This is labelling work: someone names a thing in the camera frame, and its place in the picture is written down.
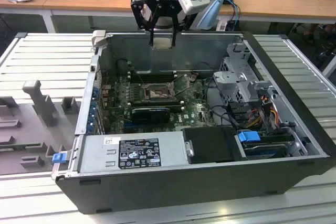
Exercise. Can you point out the blue plastic case latch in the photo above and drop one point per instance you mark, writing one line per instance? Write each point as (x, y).
(58, 158)

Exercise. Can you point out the person leg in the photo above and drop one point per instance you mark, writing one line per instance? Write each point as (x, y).
(310, 33)

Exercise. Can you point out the grey parts rack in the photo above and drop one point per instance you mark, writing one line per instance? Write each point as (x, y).
(26, 129)

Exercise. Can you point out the black plastic shroud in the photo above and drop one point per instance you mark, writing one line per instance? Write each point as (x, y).
(210, 142)

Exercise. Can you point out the green motherboard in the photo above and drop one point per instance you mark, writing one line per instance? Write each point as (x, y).
(194, 113)

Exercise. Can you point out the blue slot clip strip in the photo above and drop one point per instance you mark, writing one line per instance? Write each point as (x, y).
(92, 119)

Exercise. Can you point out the grey case release latch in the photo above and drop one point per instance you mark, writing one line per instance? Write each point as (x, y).
(99, 37)

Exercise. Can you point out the grey metal drive cage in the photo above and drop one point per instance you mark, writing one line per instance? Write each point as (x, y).
(236, 82)

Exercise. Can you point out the black RAM slot row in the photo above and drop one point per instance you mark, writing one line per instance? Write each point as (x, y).
(157, 77)
(157, 102)

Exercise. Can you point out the grey power supply unit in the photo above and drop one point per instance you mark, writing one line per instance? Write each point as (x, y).
(94, 153)

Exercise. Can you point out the silver CPU plate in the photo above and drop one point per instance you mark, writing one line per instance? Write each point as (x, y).
(162, 43)

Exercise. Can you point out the black graphics card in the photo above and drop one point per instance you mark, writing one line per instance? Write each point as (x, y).
(151, 115)

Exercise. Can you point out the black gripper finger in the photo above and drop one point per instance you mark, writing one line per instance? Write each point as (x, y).
(174, 37)
(137, 11)

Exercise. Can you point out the CPU socket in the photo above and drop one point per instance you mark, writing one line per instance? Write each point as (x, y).
(153, 95)

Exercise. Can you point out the hard disk in blue carrier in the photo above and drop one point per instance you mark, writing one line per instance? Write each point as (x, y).
(248, 137)

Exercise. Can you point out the black open PC case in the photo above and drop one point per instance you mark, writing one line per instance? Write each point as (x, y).
(157, 190)

